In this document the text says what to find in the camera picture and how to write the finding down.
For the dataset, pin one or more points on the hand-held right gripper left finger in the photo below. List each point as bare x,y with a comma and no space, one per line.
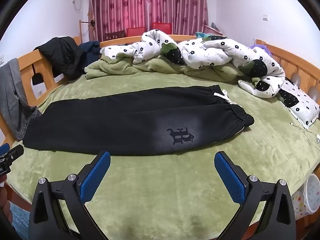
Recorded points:
96,177

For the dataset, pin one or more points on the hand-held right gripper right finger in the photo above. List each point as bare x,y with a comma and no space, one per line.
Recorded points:
230,180

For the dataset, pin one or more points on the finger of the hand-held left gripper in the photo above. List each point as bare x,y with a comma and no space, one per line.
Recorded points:
3,148
16,152

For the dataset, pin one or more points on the black pants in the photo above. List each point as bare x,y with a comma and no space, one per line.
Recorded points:
112,125

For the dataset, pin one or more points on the light blue textured cloth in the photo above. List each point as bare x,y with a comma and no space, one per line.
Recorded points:
20,218

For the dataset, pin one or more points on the green fleece bed blanket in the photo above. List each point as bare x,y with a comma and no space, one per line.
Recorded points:
175,192

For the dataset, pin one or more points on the grey jeans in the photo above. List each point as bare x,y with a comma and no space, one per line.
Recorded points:
12,92

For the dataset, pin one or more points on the star print fabric box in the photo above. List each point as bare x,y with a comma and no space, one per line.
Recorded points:
298,205

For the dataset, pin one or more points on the flower print pillow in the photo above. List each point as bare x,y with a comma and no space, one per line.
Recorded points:
302,107

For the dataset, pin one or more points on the black jacket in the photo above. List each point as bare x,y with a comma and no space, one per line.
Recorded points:
62,55

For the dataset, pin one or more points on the navy blue cloth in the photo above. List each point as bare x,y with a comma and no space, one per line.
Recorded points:
91,48

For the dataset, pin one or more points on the white flower print quilt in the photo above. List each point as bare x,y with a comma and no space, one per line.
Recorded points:
207,52

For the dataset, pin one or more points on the purple plush toy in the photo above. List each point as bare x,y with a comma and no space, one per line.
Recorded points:
261,48

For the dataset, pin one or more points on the wooden coat rack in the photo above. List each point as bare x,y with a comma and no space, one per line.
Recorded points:
81,30

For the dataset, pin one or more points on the dark wooden chair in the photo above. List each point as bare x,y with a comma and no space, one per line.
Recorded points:
114,35

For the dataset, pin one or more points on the teal cloth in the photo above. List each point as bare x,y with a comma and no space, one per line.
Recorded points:
199,35

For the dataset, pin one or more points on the red chair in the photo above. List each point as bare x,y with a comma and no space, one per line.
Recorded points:
162,27
135,32

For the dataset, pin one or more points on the red flower pattern curtain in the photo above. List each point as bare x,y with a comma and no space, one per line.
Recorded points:
115,7
177,5

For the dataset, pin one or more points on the wooden bed frame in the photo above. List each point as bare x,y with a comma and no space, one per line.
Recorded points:
25,67

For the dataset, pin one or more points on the white wall switch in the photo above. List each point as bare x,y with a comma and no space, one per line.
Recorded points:
265,18

